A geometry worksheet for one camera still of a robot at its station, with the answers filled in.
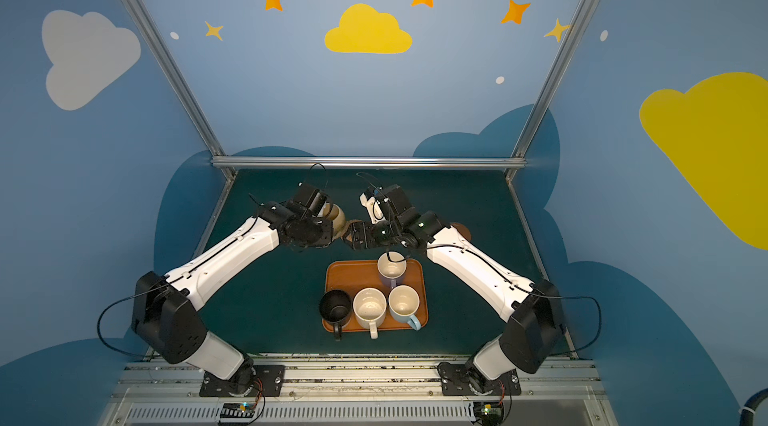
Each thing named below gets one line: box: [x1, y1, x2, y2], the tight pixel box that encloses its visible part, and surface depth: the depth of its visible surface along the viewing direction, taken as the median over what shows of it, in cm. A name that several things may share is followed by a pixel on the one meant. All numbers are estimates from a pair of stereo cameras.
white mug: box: [353, 287, 388, 340], surface depth 81 cm
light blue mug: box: [388, 285, 422, 331], surface depth 81 cm
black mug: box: [319, 289, 352, 341], surface depth 81 cm
